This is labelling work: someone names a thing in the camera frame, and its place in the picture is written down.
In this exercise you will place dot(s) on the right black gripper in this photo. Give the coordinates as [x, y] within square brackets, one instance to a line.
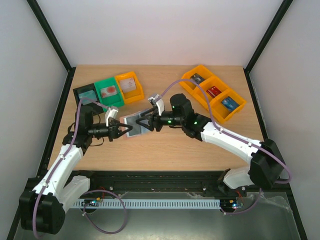
[154, 121]

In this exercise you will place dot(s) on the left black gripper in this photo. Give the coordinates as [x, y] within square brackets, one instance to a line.
[113, 130]

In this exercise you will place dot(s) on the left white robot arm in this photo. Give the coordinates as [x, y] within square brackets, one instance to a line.
[44, 208]

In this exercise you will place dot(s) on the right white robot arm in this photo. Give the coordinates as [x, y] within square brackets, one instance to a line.
[264, 162]

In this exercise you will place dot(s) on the red patterned card stack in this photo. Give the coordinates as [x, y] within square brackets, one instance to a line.
[108, 91]

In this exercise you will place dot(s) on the beige card stack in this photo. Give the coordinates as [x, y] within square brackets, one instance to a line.
[128, 85]

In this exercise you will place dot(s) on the teal card stack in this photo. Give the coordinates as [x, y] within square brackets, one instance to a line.
[88, 94]

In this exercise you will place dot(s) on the dark grey card stack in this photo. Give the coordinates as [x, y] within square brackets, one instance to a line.
[197, 78]

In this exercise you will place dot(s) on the yellow bin with dark cards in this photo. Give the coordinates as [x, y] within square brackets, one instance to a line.
[201, 70]

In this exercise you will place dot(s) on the yellow bin with red cards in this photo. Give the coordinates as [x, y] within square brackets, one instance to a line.
[212, 81]

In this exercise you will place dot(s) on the yellow bin with blue cards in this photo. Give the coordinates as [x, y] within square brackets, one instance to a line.
[220, 113]

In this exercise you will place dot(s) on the blue card stack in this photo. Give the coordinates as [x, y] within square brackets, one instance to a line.
[230, 104]

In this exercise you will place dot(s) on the left yellow bin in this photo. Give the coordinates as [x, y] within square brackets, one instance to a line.
[134, 96]

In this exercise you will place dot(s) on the green bin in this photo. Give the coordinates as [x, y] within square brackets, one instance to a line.
[116, 100]

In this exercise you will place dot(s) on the black bin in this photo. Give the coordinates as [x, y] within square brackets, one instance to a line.
[97, 109]

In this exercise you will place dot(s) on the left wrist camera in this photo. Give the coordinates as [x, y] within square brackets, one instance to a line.
[111, 113]

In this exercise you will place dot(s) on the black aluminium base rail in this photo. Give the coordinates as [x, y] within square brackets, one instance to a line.
[205, 183]

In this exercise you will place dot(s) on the white slotted cable duct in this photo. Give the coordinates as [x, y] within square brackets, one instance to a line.
[202, 204]

